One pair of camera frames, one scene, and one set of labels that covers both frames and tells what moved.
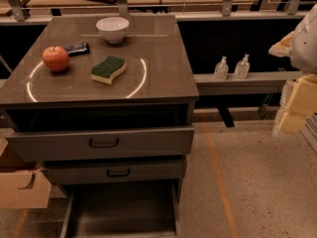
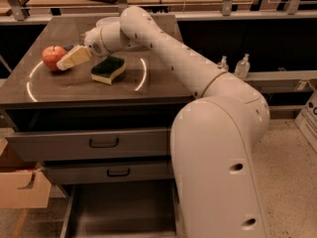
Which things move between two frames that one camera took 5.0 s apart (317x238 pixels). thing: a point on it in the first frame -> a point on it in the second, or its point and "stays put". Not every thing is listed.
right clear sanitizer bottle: x=243 y=67 stays put
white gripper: x=306 y=47 -> x=94 y=43
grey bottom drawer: x=123 y=209 stays put
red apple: x=55 y=58 stays put
